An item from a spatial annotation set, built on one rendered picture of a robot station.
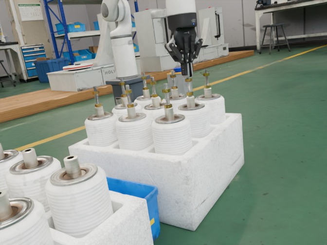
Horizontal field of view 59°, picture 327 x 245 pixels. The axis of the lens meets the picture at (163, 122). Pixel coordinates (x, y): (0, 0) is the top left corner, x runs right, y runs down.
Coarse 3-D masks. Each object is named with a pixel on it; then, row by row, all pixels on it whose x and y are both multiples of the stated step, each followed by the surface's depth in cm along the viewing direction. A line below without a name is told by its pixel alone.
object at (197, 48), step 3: (201, 39) 79; (201, 42) 79; (198, 45) 78; (201, 45) 79; (195, 48) 79; (198, 48) 78; (195, 51) 78; (198, 51) 78; (195, 54) 78; (198, 54) 79; (195, 57) 78
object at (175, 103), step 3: (180, 99) 93; (183, 99) 93; (162, 102) 96; (165, 102) 94; (171, 102) 93; (174, 102) 92; (177, 102) 92; (180, 102) 92; (183, 102) 93; (186, 102) 94; (174, 105) 93; (177, 105) 93; (174, 108) 93; (174, 111) 93
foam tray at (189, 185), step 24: (240, 120) 94; (192, 144) 76; (216, 144) 77; (240, 144) 95; (120, 168) 75; (144, 168) 70; (168, 168) 66; (192, 168) 66; (216, 168) 78; (168, 192) 69; (192, 192) 66; (216, 192) 78; (168, 216) 71; (192, 216) 67
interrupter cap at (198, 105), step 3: (180, 105) 83; (183, 105) 82; (186, 105) 82; (195, 105) 82; (198, 105) 81; (201, 105) 80; (204, 105) 79; (180, 108) 79; (183, 108) 79; (186, 108) 79; (189, 108) 78; (192, 108) 78; (195, 108) 77; (198, 108) 77
